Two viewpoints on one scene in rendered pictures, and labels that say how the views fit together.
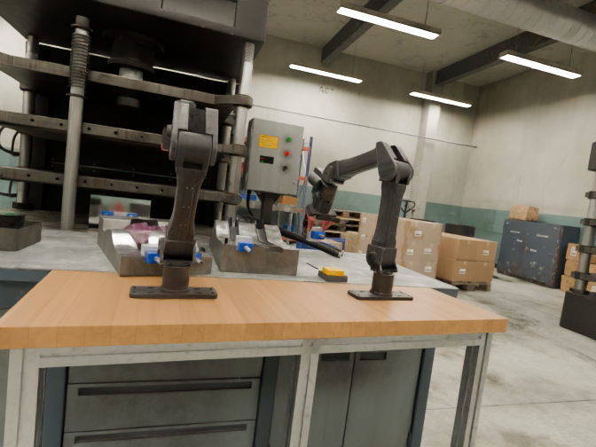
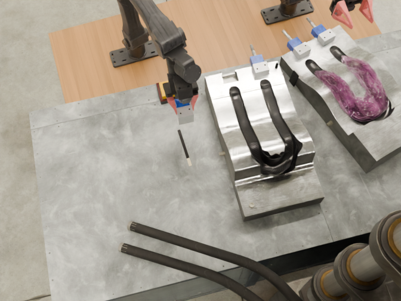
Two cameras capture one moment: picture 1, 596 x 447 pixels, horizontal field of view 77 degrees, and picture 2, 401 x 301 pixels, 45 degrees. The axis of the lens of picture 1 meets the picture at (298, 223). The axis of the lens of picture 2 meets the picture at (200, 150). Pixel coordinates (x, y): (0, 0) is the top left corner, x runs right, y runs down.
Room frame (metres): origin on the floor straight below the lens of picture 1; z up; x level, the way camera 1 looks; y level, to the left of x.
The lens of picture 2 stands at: (2.14, 0.05, 2.31)
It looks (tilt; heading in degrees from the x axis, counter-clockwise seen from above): 67 degrees down; 185
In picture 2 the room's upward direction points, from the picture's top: 2 degrees counter-clockwise
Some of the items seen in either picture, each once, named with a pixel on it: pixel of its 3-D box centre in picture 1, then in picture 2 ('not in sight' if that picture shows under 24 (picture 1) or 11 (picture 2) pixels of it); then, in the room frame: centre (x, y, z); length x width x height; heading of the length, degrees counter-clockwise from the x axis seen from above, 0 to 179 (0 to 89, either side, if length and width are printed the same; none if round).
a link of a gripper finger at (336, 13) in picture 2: not in sight; (349, 13); (1.22, 0.39, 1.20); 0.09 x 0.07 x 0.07; 22
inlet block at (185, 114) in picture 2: (318, 235); (181, 101); (1.39, -0.08, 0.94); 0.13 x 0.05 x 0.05; 18
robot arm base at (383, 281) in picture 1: (382, 284); (136, 47); (1.12, -0.28, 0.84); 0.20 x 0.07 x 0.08; 112
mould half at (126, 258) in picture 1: (149, 241); (354, 91); (1.26, 0.50, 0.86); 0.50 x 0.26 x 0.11; 35
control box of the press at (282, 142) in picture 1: (261, 248); not in sight; (2.19, 0.20, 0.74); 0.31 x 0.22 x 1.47; 108
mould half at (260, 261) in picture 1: (248, 242); (261, 135); (1.46, 0.18, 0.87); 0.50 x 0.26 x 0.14; 18
